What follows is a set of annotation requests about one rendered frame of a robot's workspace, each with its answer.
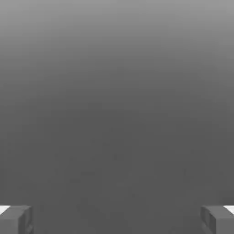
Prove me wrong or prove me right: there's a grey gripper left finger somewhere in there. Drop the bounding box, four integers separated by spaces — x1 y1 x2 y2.
0 205 34 234

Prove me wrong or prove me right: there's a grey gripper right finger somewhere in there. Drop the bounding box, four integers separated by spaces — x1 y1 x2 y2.
200 205 234 234

